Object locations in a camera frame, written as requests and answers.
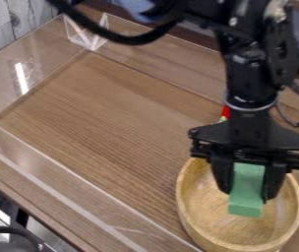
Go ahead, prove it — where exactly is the red plush strawberry toy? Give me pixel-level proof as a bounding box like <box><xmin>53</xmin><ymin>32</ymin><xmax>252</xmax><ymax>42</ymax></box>
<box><xmin>218</xmin><ymin>105</ymin><xmax>230</xmax><ymax>122</ymax></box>

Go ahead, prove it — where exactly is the brown wooden bowl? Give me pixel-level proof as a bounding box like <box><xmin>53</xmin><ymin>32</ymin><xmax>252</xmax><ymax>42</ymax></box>
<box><xmin>176</xmin><ymin>158</ymin><xmax>299</xmax><ymax>252</ymax></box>

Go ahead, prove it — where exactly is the black cable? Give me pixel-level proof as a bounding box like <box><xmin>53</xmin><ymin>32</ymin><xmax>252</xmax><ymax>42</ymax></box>
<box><xmin>45</xmin><ymin>0</ymin><xmax>188</xmax><ymax>46</ymax></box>

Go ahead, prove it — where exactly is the green rectangular block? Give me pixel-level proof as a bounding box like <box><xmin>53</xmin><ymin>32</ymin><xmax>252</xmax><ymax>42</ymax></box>
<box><xmin>228</xmin><ymin>162</ymin><xmax>264</xmax><ymax>218</ymax></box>

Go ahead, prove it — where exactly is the clear acrylic tray wall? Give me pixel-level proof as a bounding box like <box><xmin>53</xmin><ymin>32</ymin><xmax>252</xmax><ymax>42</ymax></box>
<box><xmin>0</xmin><ymin>12</ymin><xmax>299</xmax><ymax>252</ymax></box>

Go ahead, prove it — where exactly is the black table clamp mount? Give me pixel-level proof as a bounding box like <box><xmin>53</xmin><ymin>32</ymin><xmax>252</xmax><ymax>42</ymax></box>
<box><xmin>0</xmin><ymin>218</ymin><xmax>55</xmax><ymax>252</ymax></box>

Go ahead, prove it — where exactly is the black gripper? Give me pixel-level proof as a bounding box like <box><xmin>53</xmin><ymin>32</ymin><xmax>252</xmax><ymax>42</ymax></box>
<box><xmin>186</xmin><ymin>104</ymin><xmax>299</xmax><ymax>202</ymax></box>

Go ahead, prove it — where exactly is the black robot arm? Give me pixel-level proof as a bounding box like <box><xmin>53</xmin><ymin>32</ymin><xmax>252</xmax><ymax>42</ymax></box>
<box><xmin>154</xmin><ymin>0</ymin><xmax>299</xmax><ymax>201</ymax></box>

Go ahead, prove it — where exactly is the clear acrylic corner bracket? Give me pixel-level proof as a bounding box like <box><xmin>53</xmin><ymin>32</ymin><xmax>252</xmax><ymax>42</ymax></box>
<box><xmin>62</xmin><ymin>16</ymin><xmax>107</xmax><ymax>51</ymax></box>

